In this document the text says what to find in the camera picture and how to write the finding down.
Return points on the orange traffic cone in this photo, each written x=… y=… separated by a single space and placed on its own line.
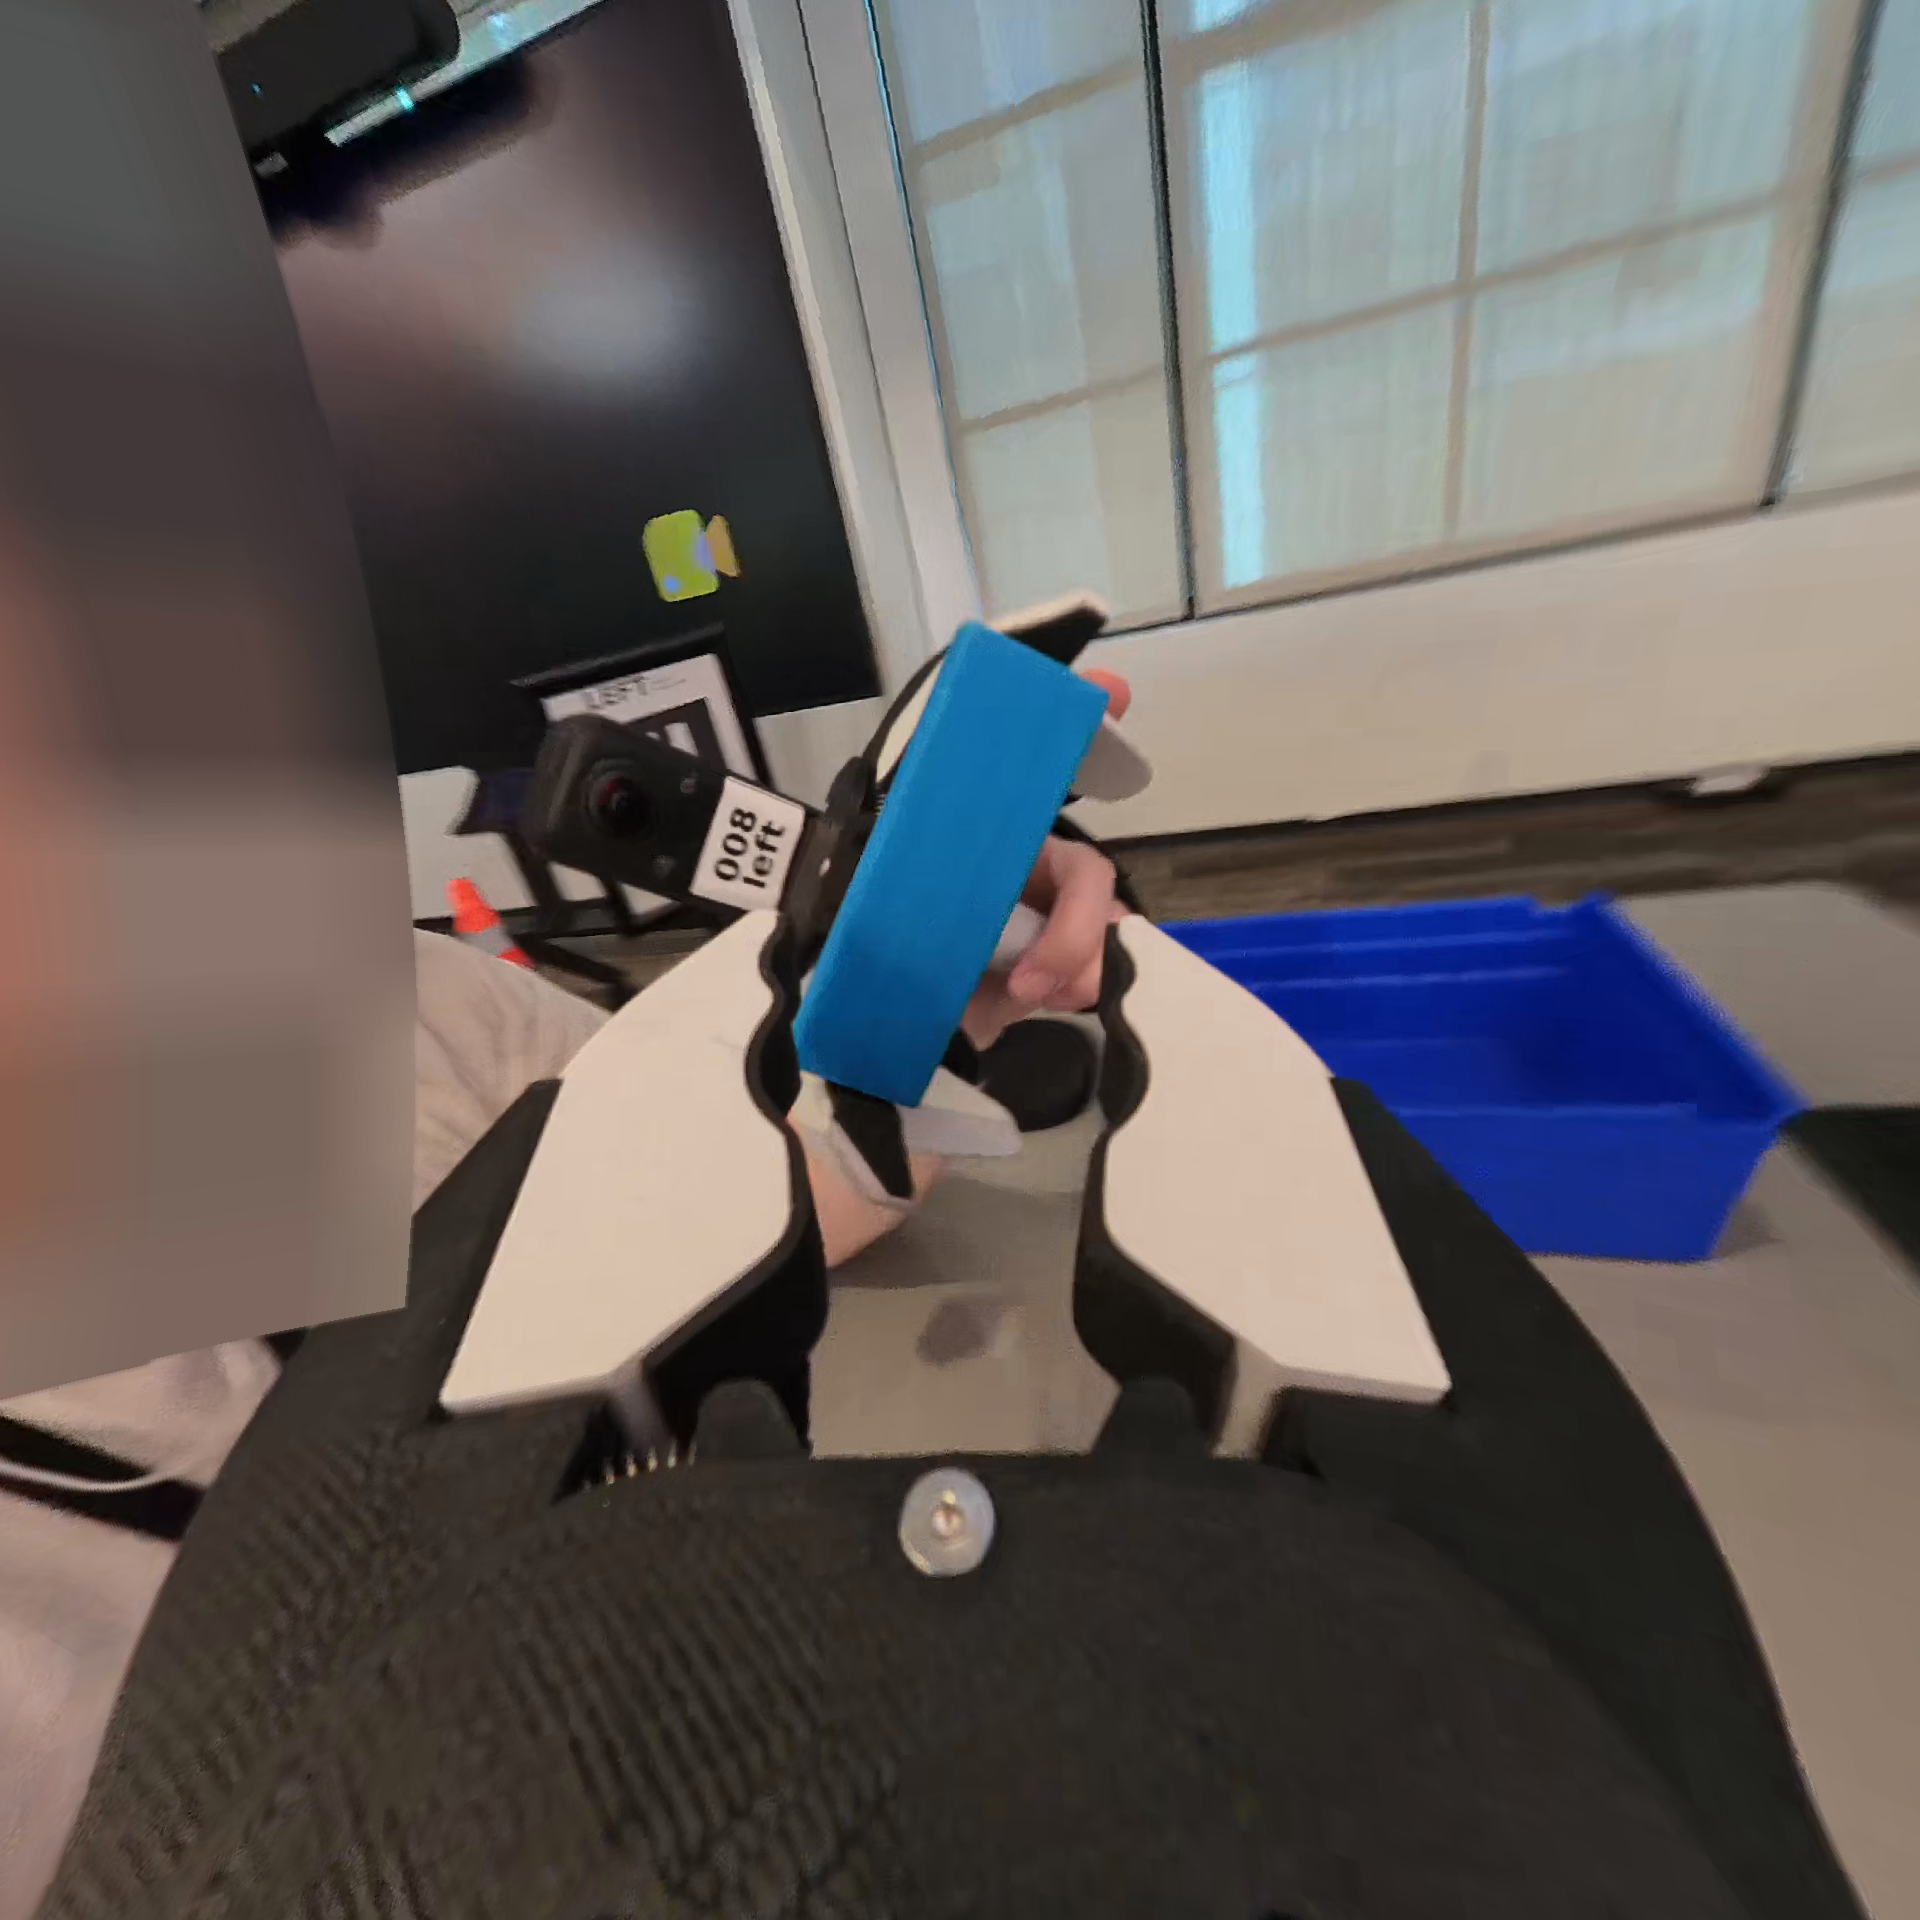
x=485 y=916

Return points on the person's grey clothing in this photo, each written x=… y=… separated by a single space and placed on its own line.
x=483 y=1050

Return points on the blue plastic bin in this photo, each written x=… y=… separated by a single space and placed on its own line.
x=1499 y=1078

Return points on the black display screen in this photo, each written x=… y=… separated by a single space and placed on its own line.
x=526 y=450

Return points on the black framed poster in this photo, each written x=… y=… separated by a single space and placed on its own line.
x=660 y=702

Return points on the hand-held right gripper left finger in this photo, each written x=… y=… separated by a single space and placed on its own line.
x=631 y=1198

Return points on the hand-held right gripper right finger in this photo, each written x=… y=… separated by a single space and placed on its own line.
x=1275 y=1198

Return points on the black video bar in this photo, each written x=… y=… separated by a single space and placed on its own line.
x=345 y=69

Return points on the person's left hand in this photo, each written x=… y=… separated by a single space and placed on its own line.
x=1056 y=930

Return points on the white framed window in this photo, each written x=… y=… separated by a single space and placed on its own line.
x=1427 y=301

